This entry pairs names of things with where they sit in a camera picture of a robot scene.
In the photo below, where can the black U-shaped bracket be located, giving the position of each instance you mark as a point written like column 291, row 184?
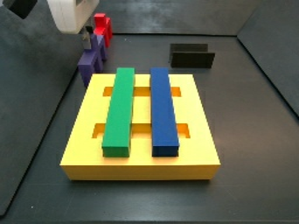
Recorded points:
column 191, row 56

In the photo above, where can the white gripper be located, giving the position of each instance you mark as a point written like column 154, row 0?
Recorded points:
column 71, row 14

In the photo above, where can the purple comb-shaped block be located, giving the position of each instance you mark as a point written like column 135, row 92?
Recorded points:
column 93, row 59

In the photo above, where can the red comb-shaped block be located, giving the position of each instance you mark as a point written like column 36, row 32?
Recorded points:
column 103, row 27

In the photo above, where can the yellow slotted board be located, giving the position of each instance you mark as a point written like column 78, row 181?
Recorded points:
column 198, row 160

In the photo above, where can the blue long bar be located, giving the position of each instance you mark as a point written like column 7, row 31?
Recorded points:
column 165, row 132

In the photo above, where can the green long bar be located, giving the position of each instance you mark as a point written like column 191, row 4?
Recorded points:
column 115, row 144

